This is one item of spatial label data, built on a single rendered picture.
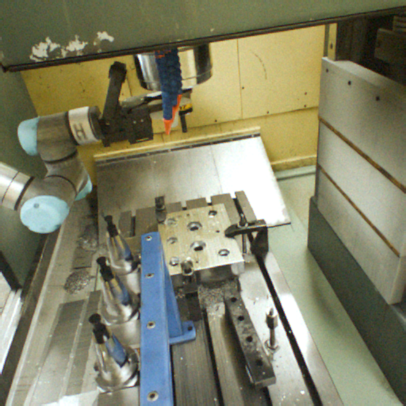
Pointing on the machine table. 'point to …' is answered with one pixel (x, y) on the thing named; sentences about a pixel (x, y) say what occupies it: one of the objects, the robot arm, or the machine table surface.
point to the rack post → (179, 331)
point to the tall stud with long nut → (272, 327)
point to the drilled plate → (221, 266)
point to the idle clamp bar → (248, 341)
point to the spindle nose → (143, 65)
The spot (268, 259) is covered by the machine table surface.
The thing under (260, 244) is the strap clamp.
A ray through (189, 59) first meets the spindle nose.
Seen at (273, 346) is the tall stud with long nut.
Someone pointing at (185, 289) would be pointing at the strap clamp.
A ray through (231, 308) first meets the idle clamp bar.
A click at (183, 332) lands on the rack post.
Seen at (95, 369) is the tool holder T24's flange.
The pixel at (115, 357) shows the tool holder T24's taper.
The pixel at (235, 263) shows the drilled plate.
